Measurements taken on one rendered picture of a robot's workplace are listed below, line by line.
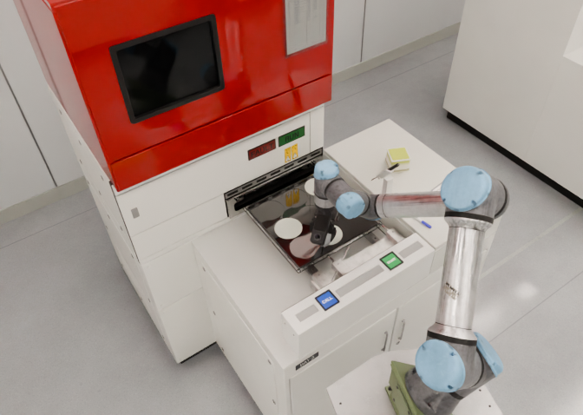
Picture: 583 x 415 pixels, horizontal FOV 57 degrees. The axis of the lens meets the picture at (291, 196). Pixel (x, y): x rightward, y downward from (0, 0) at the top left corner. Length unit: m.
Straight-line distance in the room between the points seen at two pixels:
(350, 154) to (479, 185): 0.88
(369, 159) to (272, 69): 0.60
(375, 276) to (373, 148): 0.62
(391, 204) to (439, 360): 0.50
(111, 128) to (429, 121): 2.78
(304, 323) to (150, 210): 0.65
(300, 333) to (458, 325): 0.49
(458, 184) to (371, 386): 0.68
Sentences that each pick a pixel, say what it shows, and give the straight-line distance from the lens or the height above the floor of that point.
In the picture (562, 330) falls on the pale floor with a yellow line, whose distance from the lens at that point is 3.00.
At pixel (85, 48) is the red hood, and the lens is 1.43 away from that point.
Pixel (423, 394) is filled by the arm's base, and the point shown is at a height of 1.00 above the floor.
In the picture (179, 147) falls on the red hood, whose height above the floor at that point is 1.30.
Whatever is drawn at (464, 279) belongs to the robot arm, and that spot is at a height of 1.30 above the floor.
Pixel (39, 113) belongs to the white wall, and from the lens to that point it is 3.28.
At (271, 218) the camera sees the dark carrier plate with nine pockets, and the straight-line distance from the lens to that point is 1.96.
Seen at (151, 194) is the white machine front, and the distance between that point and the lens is 1.81.
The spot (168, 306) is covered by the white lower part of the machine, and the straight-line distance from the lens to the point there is 2.26.
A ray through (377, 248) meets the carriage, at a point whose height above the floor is 0.88.
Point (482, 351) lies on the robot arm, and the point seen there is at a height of 1.14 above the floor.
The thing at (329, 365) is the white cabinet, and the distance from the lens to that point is 1.91.
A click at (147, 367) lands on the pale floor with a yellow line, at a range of 2.74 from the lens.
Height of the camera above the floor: 2.35
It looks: 45 degrees down
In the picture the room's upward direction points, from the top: 2 degrees counter-clockwise
